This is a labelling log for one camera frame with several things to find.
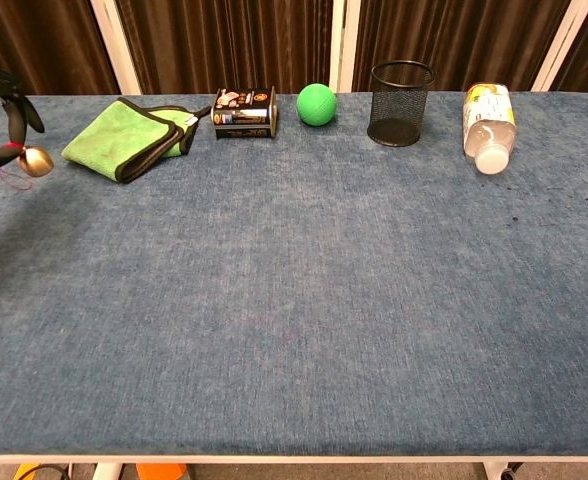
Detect small gold ball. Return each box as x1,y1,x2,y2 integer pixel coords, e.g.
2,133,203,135
0,141,55,192

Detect green microfiber cloth black trim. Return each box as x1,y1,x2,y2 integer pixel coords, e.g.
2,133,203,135
61,97,213,185

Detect black printed tin box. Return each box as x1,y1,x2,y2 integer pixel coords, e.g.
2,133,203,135
211,86,279,140

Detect green rubber ball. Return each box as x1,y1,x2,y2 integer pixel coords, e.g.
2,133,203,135
296,83,339,125

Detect blue fabric table mat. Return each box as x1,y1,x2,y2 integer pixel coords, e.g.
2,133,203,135
0,91,588,457

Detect white table leg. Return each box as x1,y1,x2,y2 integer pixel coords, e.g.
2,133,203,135
482,460,511,480
92,461,125,480

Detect black mesh pen cup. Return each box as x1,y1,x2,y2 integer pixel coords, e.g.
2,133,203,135
366,60,436,148

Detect orange box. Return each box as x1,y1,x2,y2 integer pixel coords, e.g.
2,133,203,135
135,463,191,480

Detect clear plastic bottle yellow label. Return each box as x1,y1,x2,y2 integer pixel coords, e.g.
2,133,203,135
462,82,518,176

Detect white partition post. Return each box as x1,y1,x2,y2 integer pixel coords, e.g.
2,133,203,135
531,0,588,93
89,0,143,97
328,0,361,94

